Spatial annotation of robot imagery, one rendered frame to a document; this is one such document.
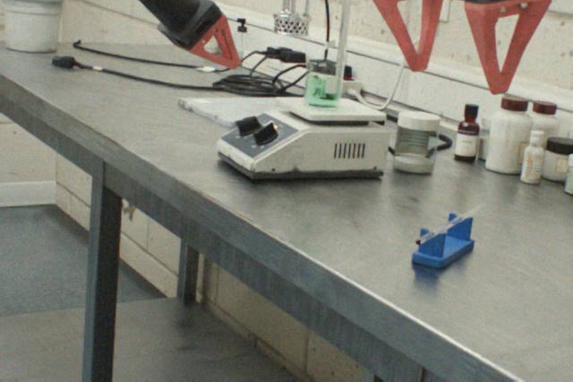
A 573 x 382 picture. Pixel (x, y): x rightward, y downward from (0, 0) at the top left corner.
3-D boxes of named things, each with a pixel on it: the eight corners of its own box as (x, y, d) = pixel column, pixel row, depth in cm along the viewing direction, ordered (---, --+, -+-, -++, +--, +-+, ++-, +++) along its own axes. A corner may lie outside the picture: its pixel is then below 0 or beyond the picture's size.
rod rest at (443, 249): (440, 269, 104) (445, 235, 104) (409, 262, 106) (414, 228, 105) (474, 248, 113) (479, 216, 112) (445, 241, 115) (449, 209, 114)
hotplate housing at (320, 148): (251, 182, 132) (256, 120, 130) (214, 157, 143) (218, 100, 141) (400, 179, 142) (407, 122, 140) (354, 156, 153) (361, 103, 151)
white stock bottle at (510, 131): (490, 173, 151) (500, 99, 148) (481, 164, 157) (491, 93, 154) (530, 176, 151) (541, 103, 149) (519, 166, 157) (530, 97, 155)
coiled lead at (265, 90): (160, 97, 185) (163, 66, 184) (106, 72, 207) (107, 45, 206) (320, 97, 204) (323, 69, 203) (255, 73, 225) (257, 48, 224)
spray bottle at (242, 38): (235, 65, 236) (239, 19, 233) (228, 63, 239) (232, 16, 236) (250, 65, 238) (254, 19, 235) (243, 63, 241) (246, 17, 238)
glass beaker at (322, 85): (347, 111, 141) (354, 52, 139) (325, 114, 136) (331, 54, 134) (312, 104, 144) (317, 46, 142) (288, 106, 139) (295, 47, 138)
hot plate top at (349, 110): (309, 121, 134) (310, 114, 134) (271, 103, 144) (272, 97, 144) (389, 121, 139) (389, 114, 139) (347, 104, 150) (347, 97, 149)
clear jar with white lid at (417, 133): (438, 176, 146) (445, 121, 144) (397, 174, 145) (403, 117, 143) (428, 166, 151) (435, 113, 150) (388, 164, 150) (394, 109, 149)
